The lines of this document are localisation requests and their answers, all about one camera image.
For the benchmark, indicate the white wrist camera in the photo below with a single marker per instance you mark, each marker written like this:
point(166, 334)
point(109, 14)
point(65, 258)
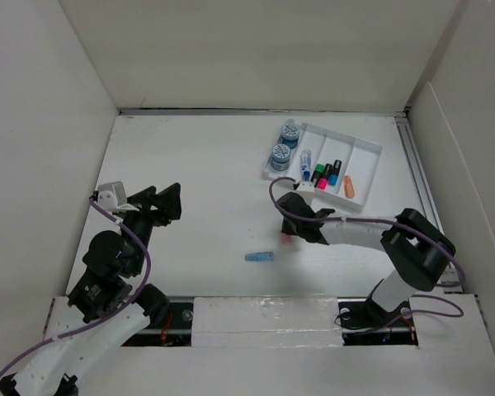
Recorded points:
point(111, 195)
point(304, 188)

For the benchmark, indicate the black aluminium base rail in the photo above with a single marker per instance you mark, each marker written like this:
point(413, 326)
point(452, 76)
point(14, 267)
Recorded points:
point(175, 331)

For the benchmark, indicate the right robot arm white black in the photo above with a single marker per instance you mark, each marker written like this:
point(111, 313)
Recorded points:
point(418, 251)

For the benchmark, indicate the pink black highlighter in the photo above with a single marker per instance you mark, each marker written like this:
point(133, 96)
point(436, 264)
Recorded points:
point(323, 180)

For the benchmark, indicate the pink eraser cap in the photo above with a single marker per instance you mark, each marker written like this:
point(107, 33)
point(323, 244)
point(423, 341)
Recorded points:
point(287, 239)

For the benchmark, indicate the right aluminium side rail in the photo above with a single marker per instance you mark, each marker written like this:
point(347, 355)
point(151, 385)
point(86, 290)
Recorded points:
point(450, 281)

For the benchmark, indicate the back aluminium rail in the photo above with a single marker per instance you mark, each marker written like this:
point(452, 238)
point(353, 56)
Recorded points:
point(129, 111)

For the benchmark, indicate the blue round jar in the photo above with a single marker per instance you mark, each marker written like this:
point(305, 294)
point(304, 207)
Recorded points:
point(290, 133)
point(280, 157)

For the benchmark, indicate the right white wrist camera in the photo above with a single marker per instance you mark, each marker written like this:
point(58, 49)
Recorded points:
point(304, 188)

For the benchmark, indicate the blue black highlighter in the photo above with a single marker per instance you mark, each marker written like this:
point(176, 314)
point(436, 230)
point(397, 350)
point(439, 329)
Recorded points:
point(336, 168)

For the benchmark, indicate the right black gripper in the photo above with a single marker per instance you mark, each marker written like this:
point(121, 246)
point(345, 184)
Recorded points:
point(286, 228)

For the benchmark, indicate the light blue eraser cap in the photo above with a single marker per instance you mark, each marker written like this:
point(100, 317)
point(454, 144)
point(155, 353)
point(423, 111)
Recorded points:
point(259, 257)

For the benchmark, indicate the white foam block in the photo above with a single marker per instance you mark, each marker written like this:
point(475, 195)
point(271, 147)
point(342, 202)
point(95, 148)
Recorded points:
point(266, 322)

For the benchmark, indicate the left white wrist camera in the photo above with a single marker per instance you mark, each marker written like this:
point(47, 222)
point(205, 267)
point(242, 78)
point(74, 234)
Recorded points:
point(111, 195)

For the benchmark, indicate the white blue glue tube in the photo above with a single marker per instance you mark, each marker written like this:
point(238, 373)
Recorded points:
point(305, 165)

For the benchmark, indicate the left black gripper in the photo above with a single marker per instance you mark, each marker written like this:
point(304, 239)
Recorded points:
point(167, 202)

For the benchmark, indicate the orange eraser cap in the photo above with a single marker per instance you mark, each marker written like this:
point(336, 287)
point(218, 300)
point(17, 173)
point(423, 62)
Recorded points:
point(348, 187)

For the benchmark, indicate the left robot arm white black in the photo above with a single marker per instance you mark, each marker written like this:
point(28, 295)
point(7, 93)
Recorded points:
point(110, 302)

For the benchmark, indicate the white divided organizer tray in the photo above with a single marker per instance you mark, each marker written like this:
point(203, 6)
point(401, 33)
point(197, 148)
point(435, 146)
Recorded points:
point(341, 167)

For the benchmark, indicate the green black highlighter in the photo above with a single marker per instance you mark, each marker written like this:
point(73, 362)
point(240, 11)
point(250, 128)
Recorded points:
point(317, 173)

